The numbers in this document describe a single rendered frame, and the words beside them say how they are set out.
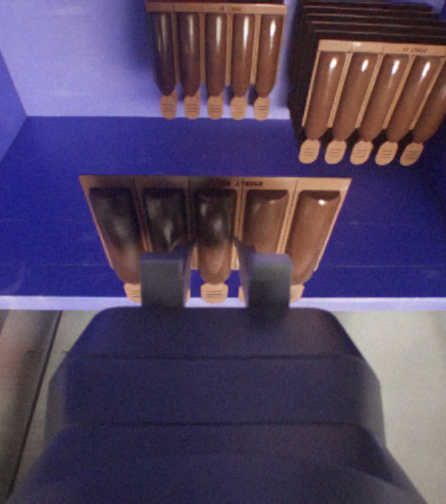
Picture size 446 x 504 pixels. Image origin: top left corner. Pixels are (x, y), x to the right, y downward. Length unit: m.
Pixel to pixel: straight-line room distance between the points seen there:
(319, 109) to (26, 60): 0.26
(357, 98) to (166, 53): 0.15
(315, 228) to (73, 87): 0.29
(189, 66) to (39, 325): 0.65
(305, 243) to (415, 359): 0.69
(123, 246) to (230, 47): 0.21
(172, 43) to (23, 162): 0.16
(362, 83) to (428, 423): 0.64
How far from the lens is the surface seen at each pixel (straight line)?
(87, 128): 0.38
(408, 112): 0.30
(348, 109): 0.29
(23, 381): 0.81
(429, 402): 0.82
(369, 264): 0.27
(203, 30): 0.32
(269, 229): 0.15
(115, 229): 0.16
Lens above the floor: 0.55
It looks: 38 degrees down
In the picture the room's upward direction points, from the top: 179 degrees clockwise
